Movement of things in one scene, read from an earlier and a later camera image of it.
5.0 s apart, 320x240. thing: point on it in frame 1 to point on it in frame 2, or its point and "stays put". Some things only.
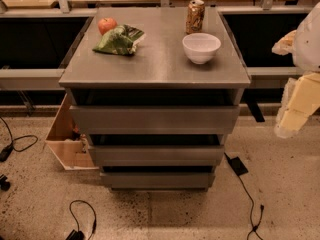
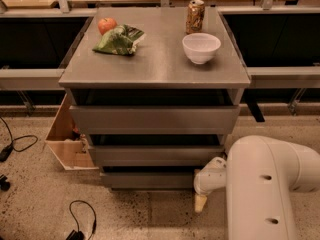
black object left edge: x=4 y=184 stays put
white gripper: x=308 y=44 to x=207 y=180
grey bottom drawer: x=158 y=180 stays put
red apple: x=106 y=24 stays put
